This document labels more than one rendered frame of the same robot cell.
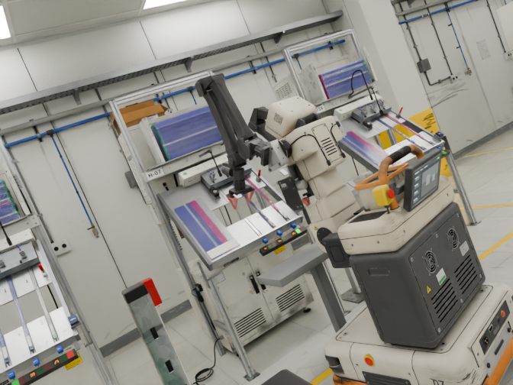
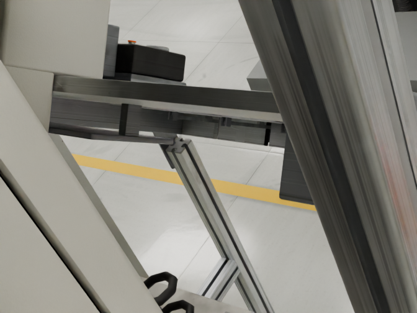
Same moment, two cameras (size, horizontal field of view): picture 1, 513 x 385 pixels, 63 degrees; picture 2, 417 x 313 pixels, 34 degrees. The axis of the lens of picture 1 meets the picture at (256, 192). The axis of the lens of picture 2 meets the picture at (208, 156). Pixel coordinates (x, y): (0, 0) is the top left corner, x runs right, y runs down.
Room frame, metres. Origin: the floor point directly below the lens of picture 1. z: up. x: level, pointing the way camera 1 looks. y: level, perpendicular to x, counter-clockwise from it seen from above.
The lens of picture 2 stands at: (2.96, 0.86, 1.39)
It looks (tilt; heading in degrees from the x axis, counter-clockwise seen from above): 36 degrees down; 254
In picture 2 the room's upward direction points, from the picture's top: 25 degrees counter-clockwise
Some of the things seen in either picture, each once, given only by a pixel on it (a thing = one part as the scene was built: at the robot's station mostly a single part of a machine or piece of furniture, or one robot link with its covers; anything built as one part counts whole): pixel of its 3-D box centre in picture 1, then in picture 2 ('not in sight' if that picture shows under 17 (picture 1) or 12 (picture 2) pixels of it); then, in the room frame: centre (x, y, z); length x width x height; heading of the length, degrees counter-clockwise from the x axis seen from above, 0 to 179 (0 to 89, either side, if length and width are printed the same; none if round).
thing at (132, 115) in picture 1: (152, 109); not in sight; (3.23, 0.49, 1.82); 0.68 x 0.30 x 0.20; 115
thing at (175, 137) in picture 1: (191, 132); not in sight; (3.01, 0.26, 1.52); 0.51 x 0.13 x 0.27; 115
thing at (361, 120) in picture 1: (379, 173); not in sight; (3.55, -1.04, 0.65); 1.01 x 0.73 x 1.29; 25
